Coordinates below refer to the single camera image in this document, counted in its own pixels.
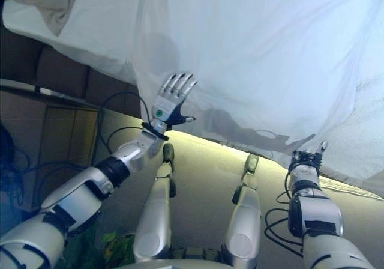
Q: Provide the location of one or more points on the silver robot leg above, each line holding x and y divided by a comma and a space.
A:
244, 215
156, 209

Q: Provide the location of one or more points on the silver robot left leg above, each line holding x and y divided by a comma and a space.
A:
156, 209

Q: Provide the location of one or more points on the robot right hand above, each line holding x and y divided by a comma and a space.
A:
306, 161

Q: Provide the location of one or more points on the wooden nightstand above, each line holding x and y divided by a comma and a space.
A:
60, 131

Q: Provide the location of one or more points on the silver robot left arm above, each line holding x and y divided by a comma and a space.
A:
75, 197

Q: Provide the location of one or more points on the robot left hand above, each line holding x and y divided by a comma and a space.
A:
166, 107

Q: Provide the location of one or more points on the black lamp base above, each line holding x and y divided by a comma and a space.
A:
6, 149

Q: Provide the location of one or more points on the pale fringed floor rug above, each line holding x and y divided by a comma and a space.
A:
351, 186

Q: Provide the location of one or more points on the silver robot right leg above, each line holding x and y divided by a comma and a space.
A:
244, 215

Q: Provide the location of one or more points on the green leafy plant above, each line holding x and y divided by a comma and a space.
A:
117, 248

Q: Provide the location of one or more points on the white duvet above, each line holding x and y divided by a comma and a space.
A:
255, 56

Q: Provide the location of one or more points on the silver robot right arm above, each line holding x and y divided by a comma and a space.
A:
321, 218

